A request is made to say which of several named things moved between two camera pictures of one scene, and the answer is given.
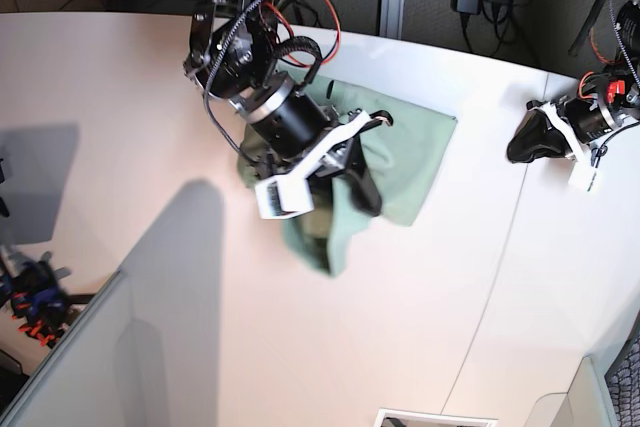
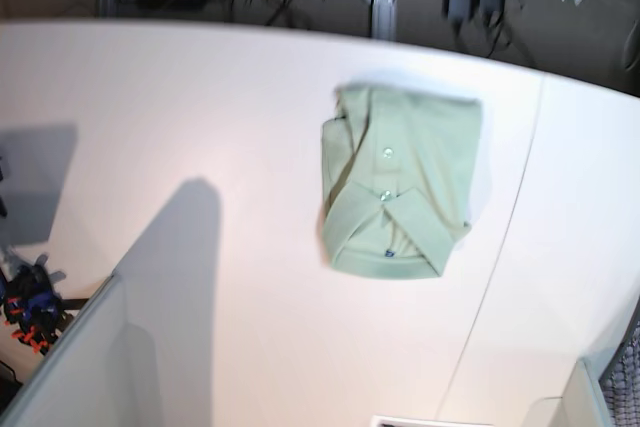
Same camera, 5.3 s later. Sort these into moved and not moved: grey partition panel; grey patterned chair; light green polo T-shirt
Moved: light green polo T-shirt
Not moved: grey partition panel; grey patterned chair
